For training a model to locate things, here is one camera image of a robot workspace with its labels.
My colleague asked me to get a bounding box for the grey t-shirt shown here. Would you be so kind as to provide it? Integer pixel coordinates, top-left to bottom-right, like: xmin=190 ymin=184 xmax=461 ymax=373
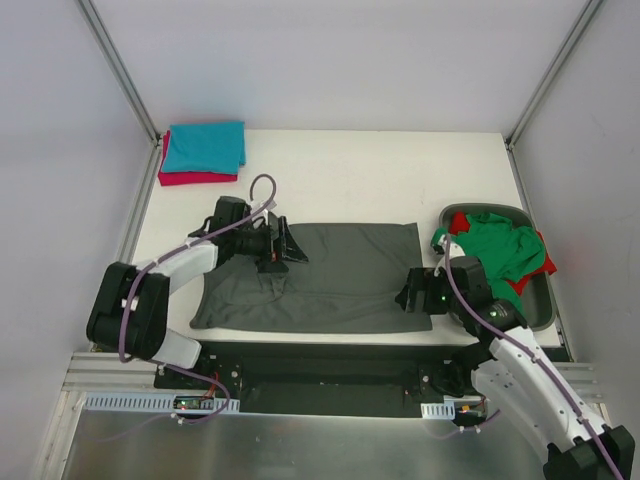
xmin=190 ymin=223 xmax=433 ymax=334

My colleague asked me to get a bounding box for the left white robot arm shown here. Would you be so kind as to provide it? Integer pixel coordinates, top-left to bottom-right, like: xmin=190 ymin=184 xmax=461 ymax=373
xmin=86 ymin=196 xmax=309 ymax=389

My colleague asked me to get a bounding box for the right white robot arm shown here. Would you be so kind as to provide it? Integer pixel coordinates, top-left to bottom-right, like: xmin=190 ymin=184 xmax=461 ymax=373
xmin=396 ymin=256 xmax=636 ymax=479

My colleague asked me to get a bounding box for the green t-shirt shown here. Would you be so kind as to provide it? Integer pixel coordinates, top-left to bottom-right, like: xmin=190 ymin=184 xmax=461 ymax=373
xmin=431 ymin=212 xmax=545 ymax=314

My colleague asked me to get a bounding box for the red t-shirt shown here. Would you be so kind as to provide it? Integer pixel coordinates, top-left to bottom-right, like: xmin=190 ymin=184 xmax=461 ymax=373
xmin=448 ymin=210 xmax=558 ymax=300

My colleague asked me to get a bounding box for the grey plastic basket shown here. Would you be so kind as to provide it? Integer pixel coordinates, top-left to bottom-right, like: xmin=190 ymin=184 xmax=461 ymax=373
xmin=439 ymin=203 xmax=557 ymax=331

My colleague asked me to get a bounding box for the folded magenta t-shirt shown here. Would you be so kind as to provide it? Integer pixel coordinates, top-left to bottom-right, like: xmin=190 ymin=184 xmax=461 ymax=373
xmin=157 ymin=130 xmax=238 ymax=187

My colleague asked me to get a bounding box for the folded teal t-shirt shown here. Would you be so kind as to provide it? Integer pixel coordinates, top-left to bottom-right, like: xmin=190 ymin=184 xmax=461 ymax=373
xmin=161 ymin=121 xmax=246 ymax=175

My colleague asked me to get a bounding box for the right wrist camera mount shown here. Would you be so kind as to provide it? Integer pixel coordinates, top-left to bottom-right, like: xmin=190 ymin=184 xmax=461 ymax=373
xmin=434 ymin=235 xmax=465 ymax=276

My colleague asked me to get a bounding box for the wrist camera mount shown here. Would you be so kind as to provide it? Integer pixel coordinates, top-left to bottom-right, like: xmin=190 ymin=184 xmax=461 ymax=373
xmin=434 ymin=235 xmax=465 ymax=276
xmin=250 ymin=200 xmax=277 ymax=216

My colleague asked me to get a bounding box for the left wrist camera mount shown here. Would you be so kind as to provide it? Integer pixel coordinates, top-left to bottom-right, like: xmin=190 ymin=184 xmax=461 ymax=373
xmin=250 ymin=200 xmax=277 ymax=216

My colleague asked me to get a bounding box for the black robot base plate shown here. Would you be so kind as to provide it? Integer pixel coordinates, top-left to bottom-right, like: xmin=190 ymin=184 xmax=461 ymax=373
xmin=153 ymin=341 xmax=463 ymax=419

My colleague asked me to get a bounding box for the right white cable duct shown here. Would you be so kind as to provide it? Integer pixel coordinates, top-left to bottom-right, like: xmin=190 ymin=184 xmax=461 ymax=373
xmin=420 ymin=401 xmax=456 ymax=421

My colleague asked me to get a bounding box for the white cable duct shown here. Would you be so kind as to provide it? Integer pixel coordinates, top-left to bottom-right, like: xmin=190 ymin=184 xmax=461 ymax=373
xmin=84 ymin=393 xmax=240 ymax=416
xmin=420 ymin=401 xmax=456 ymax=421

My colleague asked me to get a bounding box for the left white cable duct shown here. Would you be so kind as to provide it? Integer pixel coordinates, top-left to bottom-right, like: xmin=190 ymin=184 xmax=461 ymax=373
xmin=84 ymin=393 xmax=240 ymax=416

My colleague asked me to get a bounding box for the left aluminium frame post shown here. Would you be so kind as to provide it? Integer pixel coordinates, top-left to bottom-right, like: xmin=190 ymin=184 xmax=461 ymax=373
xmin=74 ymin=0 xmax=162 ymax=147

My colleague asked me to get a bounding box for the aluminium frame post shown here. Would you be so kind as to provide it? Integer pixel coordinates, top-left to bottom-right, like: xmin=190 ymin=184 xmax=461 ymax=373
xmin=503 ymin=0 xmax=606 ymax=149
xmin=74 ymin=0 xmax=162 ymax=147

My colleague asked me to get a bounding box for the right aluminium frame post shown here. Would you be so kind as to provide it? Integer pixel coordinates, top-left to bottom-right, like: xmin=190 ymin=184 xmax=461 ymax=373
xmin=503 ymin=0 xmax=606 ymax=149

